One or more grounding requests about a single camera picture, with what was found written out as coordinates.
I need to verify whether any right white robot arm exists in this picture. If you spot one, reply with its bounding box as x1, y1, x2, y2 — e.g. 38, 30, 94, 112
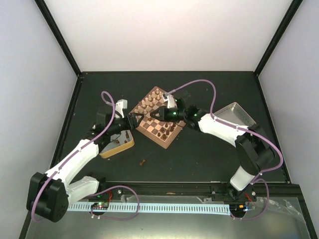
150, 95, 276, 201

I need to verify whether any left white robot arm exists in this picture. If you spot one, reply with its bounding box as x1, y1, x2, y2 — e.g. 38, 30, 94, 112
26, 106, 144, 222

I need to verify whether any wooden chess board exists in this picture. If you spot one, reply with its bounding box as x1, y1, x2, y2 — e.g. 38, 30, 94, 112
131, 86, 185, 149

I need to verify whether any left controller board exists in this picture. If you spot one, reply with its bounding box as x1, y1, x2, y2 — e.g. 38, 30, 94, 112
91, 202, 109, 210

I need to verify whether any controller board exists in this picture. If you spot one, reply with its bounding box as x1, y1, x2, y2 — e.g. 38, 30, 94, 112
91, 202, 109, 210
229, 204, 255, 212

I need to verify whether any right controller board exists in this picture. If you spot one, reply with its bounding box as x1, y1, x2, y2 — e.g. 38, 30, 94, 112
229, 204, 255, 212

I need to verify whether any yellow tin box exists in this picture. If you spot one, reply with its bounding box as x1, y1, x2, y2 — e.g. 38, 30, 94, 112
99, 130, 135, 158

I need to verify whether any silver metal tray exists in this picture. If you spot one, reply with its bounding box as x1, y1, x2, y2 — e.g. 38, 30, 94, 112
214, 102, 256, 127

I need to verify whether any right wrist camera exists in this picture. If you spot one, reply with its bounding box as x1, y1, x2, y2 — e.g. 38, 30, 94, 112
162, 92, 177, 109

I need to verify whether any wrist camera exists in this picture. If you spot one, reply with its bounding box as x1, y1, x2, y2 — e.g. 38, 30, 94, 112
162, 92, 177, 109
115, 99, 128, 119

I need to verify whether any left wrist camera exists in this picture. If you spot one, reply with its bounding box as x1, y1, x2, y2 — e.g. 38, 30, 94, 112
115, 99, 128, 119

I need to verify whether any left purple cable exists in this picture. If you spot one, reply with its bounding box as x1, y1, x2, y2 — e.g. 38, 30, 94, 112
31, 91, 116, 222

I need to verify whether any purple cable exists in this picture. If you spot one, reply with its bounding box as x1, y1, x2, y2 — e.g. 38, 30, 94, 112
165, 79, 284, 182
31, 91, 116, 222

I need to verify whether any black mounting rail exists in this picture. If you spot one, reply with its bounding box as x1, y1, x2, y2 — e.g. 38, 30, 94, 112
112, 182, 304, 202

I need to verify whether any white slotted cable duct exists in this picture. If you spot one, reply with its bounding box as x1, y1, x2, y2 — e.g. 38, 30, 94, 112
67, 202, 230, 216

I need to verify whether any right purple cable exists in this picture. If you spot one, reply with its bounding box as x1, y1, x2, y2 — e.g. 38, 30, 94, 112
165, 79, 284, 182

